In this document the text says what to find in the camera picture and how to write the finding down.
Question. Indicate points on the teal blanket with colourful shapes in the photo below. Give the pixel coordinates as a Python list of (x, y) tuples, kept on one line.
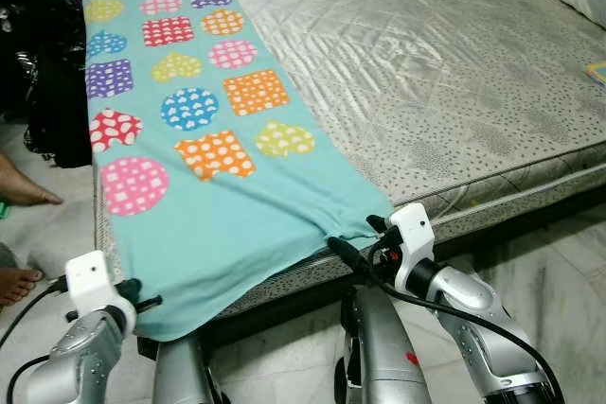
[(237, 215)]

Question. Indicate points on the blue yellow-edged children's book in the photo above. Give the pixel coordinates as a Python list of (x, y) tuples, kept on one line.
[(597, 74)]

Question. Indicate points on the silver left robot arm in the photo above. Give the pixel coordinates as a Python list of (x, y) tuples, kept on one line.
[(80, 357)]

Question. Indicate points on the silver left robot leg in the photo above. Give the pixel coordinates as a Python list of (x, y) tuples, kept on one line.
[(185, 371)]

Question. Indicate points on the silver robot leg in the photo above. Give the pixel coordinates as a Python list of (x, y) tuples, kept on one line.
[(185, 371), (383, 357)]

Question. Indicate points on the silver right robot leg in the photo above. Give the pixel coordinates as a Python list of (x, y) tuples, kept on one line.
[(383, 357)]

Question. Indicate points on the person in grey shorts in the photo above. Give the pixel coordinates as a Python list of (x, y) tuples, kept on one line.
[(24, 188)]

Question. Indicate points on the white dotted quilted mattress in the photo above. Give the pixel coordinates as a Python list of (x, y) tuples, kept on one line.
[(426, 63)]

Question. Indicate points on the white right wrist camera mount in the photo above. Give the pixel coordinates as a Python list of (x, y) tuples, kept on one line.
[(412, 234)]

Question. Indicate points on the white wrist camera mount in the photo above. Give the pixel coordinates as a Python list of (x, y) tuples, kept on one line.
[(412, 234), (90, 276)]

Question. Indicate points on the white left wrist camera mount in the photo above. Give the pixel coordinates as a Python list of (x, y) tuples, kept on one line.
[(90, 276)]

